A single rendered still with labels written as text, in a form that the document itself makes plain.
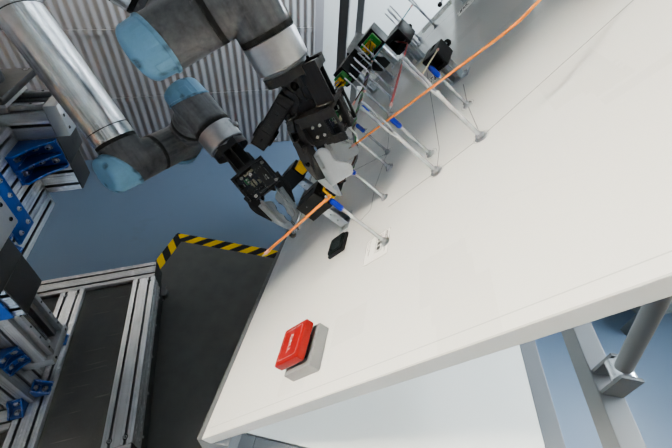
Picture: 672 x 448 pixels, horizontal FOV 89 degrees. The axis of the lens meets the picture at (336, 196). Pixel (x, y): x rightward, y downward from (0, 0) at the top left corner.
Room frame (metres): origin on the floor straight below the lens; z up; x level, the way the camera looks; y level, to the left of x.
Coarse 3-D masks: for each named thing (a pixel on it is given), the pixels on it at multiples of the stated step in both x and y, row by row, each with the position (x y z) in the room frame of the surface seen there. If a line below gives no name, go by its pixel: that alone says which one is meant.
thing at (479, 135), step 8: (408, 64) 0.42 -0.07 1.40; (416, 72) 0.41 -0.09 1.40; (424, 80) 0.41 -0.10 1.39; (432, 88) 0.41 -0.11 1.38; (440, 96) 0.40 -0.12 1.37; (448, 104) 0.40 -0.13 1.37; (456, 112) 0.40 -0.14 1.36; (464, 120) 0.40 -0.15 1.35; (472, 128) 0.39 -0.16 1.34; (480, 136) 0.39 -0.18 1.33
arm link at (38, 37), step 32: (0, 0) 0.59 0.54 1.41; (32, 0) 0.61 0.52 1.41; (32, 32) 0.58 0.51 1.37; (32, 64) 0.56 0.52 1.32; (64, 64) 0.57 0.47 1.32; (64, 96) 0.54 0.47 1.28; (96, 96) 0.56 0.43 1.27; (96, 128) 0.53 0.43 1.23; (128, 128) 0.56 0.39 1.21; (96, 160) 0.49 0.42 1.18; (128, 160) 0.51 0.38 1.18; (160, 160) 0.55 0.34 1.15
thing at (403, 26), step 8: (400, 24) 0.96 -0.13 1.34; (408, 24) 0.99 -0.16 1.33; (392, 32) 0.97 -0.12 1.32; (400, 32) 0.94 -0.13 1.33; (408, 32) 0.96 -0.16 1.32; (392, 40) 0.94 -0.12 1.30; (400, 40) 0.97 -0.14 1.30; (408, 40) 0.93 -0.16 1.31; (392, 48) 0.95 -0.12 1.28; (400, 48) 0.94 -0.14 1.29; (408, 48) 0.97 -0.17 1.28; (416, 48) 0.96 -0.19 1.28; (416, 56) 0.97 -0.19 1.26; (424, 56) 0.96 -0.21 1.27; (416, 64) 0.96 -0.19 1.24
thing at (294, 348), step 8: (304, 320) 0.24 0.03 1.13; (296, 328) 0.24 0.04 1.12; (304, 328) 0.23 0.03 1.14; (288, 336) 0.23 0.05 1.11; (296, 336) 0.22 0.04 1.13; (304, 336) 0.22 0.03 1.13; (288, 344) 0.22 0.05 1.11; (296, 344) 0.21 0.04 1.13; (304, 344) 0.21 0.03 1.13; (280, 352) 0.21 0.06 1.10; (288, 352) 0.21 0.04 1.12; (296, 352) 0.20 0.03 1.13; (304, 352) 0.20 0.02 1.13; (280, 360) 0.20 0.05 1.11; (288, 360) 0.20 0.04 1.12; (296, 360) 0.19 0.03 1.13; (280, 368) 0.20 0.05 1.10
